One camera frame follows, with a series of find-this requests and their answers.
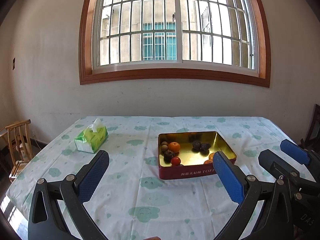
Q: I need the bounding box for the dark wrinkled passion fruit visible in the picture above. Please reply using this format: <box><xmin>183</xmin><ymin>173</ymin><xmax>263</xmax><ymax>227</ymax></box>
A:
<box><xmin>200</xmin><ymin>143</ymin><xmax>211</xmax><ymax>152</ymax></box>

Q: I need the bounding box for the red cherry tomato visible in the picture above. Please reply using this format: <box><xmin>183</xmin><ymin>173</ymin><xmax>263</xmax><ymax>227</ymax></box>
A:
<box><xmin>171</xmin><ymin>157</ymin><xmax>181</xmax><ymax>166</ymax></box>

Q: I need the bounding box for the large orange mandarin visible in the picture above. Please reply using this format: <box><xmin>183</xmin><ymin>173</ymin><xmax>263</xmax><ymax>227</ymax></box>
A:
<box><xmin>204</xmin><ymin>159</ymin><xmax>213</xmax><ymax>164</ymax></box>

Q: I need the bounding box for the person's left hand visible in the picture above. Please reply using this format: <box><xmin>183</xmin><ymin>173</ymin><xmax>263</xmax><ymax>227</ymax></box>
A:
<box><xmin>143</xmin><ymin>236</ymin><xmax>161</xmax><ymax>240</ymax></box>

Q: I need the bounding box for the dark chair right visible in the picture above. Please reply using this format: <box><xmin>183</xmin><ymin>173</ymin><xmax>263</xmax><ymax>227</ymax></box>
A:
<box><xmin>300</xmin><ymin>104</ymin><xmax>320</xmax><ymax>153</ymax></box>

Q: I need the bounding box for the bright orange in tin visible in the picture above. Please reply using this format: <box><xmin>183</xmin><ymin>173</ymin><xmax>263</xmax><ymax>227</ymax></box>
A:
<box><xmin>208</xmin><ymin>153</ymin><xmax>214</xmax><ymax>160</ymax></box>

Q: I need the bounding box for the cloud print tablecloth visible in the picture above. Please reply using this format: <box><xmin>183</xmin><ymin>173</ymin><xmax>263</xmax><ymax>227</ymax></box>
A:
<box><xmin>4</xmin><ymin>115</ymin><xmax>316</xmax><ymax>240</ymax></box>

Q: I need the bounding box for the green tissue pack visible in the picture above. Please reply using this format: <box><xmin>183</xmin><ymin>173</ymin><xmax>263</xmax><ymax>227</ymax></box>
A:
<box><xmin>74</xmin><ymin>118</ymin><xmax>108</xmax><ymax>154</ymax></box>

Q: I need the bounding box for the red gold toffee tin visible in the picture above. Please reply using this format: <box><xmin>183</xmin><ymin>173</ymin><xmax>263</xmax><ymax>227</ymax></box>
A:
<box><xmin>158</xmin><ymin>131</ymin><xmax>236</xmax><ymax>180</ymax></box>

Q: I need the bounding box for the wooden chair left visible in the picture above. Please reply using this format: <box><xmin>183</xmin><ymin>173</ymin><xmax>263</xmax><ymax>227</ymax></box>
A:
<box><xmin>1</xmin><ymin>119</ymin><xmax>35</xmax><ymax>183</ymax></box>

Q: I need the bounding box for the dark passion fruit back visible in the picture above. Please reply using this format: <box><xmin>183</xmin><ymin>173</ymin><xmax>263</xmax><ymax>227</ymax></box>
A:
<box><xmin>193</xmin><ymin>140</ymin><xmax>202</xmax><ymax>152</ymax></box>

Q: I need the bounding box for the small mandarin in tin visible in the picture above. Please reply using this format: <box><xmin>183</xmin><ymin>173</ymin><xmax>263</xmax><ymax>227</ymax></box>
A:
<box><xmin>168</xmin><ymin>142</ymin><xmax>181</xmax><ymax>153</ymax></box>

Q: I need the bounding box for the dark passion fruit front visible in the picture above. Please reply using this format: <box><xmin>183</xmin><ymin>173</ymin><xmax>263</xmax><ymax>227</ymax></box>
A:
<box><xmin>163</xmin><ymin>150</ymin><xmax>176</xmax><ymax>163</ymax></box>

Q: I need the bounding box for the wooden framed barred window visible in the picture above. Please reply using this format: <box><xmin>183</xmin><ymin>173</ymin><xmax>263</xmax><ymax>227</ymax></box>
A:
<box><xmin>79</xmin><ymin>0</ymin><xmax>271</xmax><ymax>87</ymax></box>

